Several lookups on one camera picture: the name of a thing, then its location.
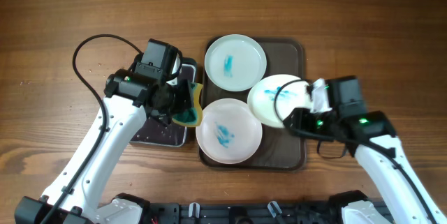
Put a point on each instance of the green yellow sponge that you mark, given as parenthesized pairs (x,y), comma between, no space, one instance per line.
(190,113)

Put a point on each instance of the pale blue plate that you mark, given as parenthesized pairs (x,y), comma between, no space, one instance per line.
(235,62)

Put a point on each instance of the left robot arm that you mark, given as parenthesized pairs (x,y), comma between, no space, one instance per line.
(132,96)

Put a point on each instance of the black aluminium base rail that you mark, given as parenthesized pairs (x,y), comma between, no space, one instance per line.
(272,212)

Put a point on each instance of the small black metal tray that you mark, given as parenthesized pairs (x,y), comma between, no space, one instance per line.
(172,135)

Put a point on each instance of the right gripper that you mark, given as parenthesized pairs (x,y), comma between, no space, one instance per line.
(302,118)

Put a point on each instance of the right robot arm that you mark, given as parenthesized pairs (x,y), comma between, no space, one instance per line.
(338,113)

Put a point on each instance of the white plate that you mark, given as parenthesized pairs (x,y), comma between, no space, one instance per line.
(229,133)
(274,97)

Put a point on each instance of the white plate front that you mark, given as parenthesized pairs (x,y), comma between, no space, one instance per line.
(229,133)

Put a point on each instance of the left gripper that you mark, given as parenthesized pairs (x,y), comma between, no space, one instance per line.
(185,102)

